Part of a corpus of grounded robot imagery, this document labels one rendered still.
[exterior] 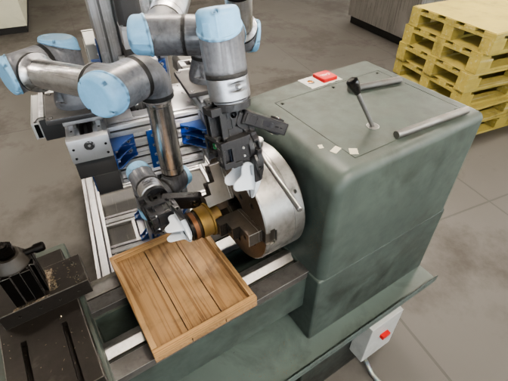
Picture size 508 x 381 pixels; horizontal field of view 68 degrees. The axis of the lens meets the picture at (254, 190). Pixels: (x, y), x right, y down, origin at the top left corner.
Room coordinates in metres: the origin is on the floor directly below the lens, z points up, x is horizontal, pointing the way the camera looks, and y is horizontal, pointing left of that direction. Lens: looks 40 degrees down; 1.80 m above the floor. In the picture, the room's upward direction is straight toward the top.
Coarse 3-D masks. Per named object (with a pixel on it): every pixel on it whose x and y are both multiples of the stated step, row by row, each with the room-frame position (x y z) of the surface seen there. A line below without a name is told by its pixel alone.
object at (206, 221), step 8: (200, 208) 0.73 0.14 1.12; (208, 208) 0.72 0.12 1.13; (216, 208) 0.74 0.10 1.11; (184, 216) 0.71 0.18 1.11; (192, 216) 0.70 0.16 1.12; (200, 216) 0.70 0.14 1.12; (208, 216) 0.71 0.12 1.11; (216, 216) 0.72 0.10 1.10; (192, 224) 0.68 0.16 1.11; (200, 224) 0.69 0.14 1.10; (208, 224) 0.69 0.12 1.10; (216, 224) 0.70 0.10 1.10; (192, 232) 0.67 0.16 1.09; (200, 232) 0.68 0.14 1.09; (208, 232) 0.68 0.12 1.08; (216, 232) 0.69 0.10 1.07
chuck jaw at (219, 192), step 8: (208, 168) 0.81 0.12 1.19; (216, 168) 0.81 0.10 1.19; (208, 176) 0.81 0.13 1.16; (216, 176) 0.79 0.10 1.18; (224, 176) 0.80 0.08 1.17; (208, 184) 0.77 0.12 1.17; (216, 184) 0.78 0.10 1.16; (224, 184) 0.79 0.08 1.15; (208, 192) 0.77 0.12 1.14; (216, 192) 0.77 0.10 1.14; (224, 192) 0.78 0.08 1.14; (232, 192) 0.78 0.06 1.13; (208, 200) 0.75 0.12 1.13; (216, 200) 0.75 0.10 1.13; (224, 200) 0.76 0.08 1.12
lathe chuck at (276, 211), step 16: (272, 176) 0.74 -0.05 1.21; (240, 192) 0.75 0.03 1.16; (272, 192) 0.71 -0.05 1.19; (224, 208) 0.83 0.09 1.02; (256, 208) 0.68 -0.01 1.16; (272, 208) 0.68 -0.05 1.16; (288, 208) 0.70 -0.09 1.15; (256, 224) 0.68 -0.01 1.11; (272, 224) 0.66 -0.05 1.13; (288, 224) 0.68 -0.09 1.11; (240, 240) 0.76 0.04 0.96; (288, 240) 0.69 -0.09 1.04; (256, 256) 0.68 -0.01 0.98
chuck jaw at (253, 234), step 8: (224, 216) 0.72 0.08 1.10; (232, 216) 0.72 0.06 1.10; (240, 216) 0.72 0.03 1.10; (248, 216) 0.72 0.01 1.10; (224, 224) 0.69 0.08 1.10; (232, 224) 0.69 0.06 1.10; (240, 224) 0.69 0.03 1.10; (248, 224) 0.69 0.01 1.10; (224, 232) 0.69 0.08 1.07; (232, 232) 0.67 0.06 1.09; (240, 232) 0.67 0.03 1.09; (248, 232) 0.66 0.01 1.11; (256, 232) 0.66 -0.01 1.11; (264, 232) 0.66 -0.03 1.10; (272, 232) 0.66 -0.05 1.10; (248, 240) 0.64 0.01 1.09; (256, 240) 0.65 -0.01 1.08; (264, 240) 0.66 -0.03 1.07; (272, 240) 0.66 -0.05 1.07
